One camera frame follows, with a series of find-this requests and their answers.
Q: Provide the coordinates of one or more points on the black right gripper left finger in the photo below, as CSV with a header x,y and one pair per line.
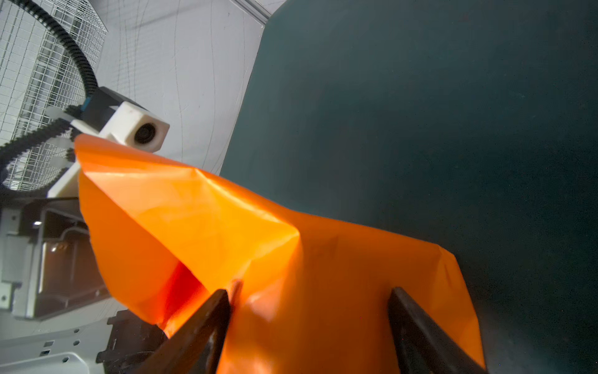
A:
x,y
197,346

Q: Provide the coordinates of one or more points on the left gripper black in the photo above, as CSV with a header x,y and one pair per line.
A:
x,y
47,264

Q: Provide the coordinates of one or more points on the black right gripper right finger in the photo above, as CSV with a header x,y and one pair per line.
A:
x,y
411,325

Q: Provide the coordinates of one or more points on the orange wrapping paper sheet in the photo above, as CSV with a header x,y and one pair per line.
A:
x,y
314,291

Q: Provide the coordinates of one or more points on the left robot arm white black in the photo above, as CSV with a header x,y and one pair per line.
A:
x,y
66,185

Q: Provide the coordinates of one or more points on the green table mat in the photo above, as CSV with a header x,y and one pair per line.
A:
x,y
469,124

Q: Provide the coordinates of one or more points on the white wire basket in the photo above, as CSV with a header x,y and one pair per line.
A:
x,y
37,73

